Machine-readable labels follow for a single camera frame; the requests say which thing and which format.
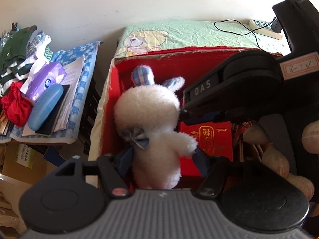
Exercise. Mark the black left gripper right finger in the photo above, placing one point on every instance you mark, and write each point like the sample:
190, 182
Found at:
215, 173

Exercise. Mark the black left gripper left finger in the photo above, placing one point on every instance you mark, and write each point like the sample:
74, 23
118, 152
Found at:
110, 170

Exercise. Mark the beige plush bear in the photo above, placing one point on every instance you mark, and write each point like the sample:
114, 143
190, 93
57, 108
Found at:
276, 161

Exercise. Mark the white plush rabbit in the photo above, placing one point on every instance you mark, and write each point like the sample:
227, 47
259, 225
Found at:
146, 116

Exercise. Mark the red cardboard box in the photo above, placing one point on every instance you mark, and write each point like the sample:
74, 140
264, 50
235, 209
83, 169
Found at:
277, 95

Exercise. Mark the red envelope packet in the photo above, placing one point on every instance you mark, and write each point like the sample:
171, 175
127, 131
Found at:
214, 138

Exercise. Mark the white power strip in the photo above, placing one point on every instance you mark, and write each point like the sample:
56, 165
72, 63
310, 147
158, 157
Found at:
263, 28

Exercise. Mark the black charger adapter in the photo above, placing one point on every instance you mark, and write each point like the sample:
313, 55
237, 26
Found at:
276, 26

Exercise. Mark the blue glasses case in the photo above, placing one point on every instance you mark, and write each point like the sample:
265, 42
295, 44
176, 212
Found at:
44, 106

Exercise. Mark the red cloth bag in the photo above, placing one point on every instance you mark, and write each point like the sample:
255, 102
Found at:
16, 108

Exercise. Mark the purple tissue pack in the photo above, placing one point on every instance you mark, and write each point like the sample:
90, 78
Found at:
49, 74

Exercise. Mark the blue checkered cloth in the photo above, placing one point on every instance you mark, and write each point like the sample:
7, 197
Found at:
69, 135

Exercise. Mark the green bear print bedsheet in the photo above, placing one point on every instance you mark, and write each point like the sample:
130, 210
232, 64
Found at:
142, 38

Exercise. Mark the green striped clothing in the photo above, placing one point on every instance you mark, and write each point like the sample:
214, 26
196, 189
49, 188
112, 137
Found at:
13, 56

